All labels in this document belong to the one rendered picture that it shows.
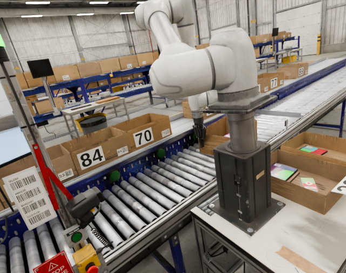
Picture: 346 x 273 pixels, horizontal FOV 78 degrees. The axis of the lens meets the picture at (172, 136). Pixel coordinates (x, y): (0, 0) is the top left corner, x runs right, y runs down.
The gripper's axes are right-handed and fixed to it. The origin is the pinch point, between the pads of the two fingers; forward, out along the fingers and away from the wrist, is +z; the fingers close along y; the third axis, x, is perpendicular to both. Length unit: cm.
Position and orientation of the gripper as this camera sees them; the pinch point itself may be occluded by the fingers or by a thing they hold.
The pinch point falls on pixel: (201, 142)
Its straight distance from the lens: 160.8
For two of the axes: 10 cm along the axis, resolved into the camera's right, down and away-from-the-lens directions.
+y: 6.2, 1.7, -7.6
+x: 7.6, -3.4, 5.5
